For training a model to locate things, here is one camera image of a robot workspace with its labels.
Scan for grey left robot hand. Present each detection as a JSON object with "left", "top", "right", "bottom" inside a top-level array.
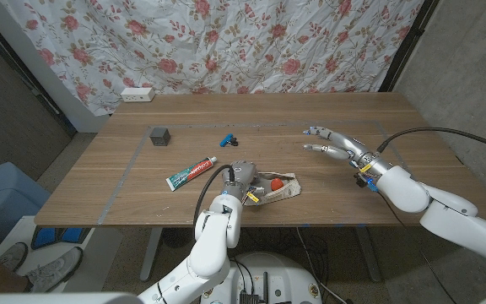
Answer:
[{"left": 225, "top": 160, "right": 270, "bottom": 200}]

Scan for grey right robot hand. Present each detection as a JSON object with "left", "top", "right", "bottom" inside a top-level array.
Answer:
[{"left": 302, "top": 125, "right": 392, "bottom": 178}]

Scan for white patterned pen bag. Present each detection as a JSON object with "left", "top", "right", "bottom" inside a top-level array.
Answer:
[{"left": 242, "top": 171, "right": 302, "bottom": 207}]

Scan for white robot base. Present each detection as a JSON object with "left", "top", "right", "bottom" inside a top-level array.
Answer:
[{"left": 225, "top": 252, "right": 323, "bottom": 304}]

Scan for Colgate toothpaste tube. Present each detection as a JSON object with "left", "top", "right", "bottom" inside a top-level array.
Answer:
[{"left": 165, "top": 155, "right": 218, "bottom": 192}]

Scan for blue binder clip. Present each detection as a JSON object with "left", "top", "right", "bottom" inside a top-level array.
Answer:
[{"left": 219, "top": 133, "right": 240, "bottom": 148}]

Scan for dark grey cube box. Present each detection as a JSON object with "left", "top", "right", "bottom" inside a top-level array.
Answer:
[{"left": 148, "top": 126, "right": 171, "bottom": 147}]

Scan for white table leg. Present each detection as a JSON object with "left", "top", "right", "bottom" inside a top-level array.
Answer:
[
  {"left": 139, "top": 227, "right": 164, "bottom": 283},
  {"left": 354, "top": 225, "right": 383, "bottom": 283}
]

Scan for black mini computer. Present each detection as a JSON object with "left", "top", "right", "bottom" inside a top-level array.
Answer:
[{"left": 239, "top": 290, "right": 261, "bottom": 304}]

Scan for white power strip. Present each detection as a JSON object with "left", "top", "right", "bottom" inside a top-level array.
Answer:
[{"left": 120, "top": 86, "right": 156, "bottom": 103}]

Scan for floral backdrop cloth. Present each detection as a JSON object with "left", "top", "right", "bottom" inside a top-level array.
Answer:
[{"left": 0, "top": 0, "right": 425, "bottom": 117}]

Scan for blue foot pedal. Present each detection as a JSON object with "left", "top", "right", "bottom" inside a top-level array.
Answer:
[{"left": 30, "top": 226, "right": 86, "bottom": 250}]

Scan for grey sneaker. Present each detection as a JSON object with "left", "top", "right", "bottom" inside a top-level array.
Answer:
[
  {"left": 0, "top": 242, "right": 29, "bottom": 271},
  {"left": 25, "top": 246, "right": 84, "bottom": 293}
]

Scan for light blue bin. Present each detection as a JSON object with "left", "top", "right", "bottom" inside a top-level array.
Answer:
[{"left": 0, "top": 161, "right": 52, "bottom": 254}]

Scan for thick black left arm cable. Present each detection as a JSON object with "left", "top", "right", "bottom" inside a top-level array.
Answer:
[{"left": 192, "top": 164, "right": 236, "bottom": 231}]

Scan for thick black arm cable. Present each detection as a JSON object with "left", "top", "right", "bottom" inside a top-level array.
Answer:
[
  {"left": 192, "top": 164, "right": 236, "bottom": 231},
  {"left": 375, "top": 126, "right": 486, "bottom": 156}
]

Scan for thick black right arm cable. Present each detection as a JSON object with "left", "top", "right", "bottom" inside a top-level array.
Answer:
[{"left": 375, "top": 126, "right": 486, "bottom": 156}]

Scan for white floor cable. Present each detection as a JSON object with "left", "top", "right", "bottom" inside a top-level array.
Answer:
[{"left": 295, "top": 227, "right": 348, "bottom": 304}]

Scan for black frame post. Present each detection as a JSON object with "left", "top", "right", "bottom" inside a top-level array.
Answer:
[
  {"left": 378, "top": 0, "right": 440, "bottom": 93},
  {"left": 0, "top": 10, "right": 78, "bottom": 138}
]

